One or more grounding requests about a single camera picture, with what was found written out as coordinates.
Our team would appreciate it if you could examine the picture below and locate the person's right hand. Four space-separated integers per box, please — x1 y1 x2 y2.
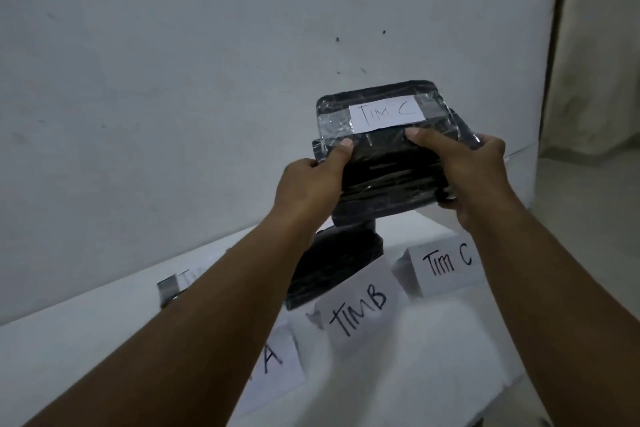
405 127 522 232

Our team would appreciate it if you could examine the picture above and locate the person's left hand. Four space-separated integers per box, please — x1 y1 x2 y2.
269 137 356 242

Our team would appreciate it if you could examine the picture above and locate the large black package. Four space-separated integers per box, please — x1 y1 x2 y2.
312 109 487 229

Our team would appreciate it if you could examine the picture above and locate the rounded black package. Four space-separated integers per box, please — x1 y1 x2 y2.
315 80 459 157

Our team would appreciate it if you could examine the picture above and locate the white label thin writing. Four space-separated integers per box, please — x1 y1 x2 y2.
157 268 207 302
319 95 449 138

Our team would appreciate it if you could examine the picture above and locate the person's right forearm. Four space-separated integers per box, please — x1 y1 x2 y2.
467 199 640 427

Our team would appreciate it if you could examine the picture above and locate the person's left forearm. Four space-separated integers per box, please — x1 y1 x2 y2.
22 213 321 427

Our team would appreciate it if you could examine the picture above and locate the folded white paper sign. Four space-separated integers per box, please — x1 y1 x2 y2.
305 255 415 358
232 323 307 418
392 233 489 299

